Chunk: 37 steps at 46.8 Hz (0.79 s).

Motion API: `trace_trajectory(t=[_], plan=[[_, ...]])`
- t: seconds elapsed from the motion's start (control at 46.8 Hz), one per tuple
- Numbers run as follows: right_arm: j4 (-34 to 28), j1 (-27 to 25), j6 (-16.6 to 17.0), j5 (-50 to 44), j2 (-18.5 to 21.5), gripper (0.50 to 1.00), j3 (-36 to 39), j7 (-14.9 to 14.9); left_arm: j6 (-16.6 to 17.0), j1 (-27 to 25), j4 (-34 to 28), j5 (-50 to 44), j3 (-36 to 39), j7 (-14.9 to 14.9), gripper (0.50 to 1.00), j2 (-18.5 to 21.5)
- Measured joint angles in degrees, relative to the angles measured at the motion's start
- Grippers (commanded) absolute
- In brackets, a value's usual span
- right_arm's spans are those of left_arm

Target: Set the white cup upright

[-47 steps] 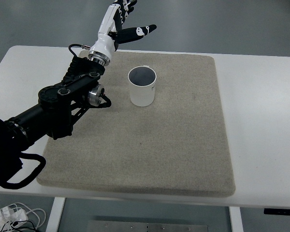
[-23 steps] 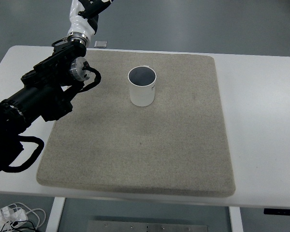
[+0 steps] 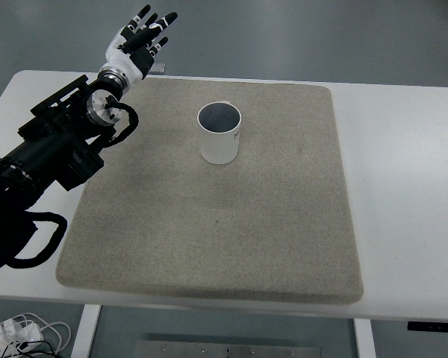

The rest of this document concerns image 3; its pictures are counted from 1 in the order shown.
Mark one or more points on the white cylindrical cup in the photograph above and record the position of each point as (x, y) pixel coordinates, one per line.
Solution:
(220, 143)

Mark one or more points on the white power strip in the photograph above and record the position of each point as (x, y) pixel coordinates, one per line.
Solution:
(2, 350)

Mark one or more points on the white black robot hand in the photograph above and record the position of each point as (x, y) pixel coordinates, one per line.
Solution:
(132, 56)

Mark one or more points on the grey metal plate with screws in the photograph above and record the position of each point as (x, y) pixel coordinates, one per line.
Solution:
(227, 350)

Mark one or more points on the white table leg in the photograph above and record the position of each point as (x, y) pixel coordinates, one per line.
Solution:
(85, 332)
(365, 339)

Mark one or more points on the small silver floor plate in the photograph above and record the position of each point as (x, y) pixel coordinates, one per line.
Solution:
(160, 68)

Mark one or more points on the black table control panel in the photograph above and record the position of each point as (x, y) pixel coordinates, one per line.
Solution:
(435, 326)

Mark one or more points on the beige felt mat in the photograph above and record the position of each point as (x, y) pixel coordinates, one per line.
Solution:
(209, 231)

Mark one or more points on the white power adapter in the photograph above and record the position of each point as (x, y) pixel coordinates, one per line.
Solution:
(16, 330)

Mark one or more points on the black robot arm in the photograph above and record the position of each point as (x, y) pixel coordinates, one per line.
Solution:
(45, 153)

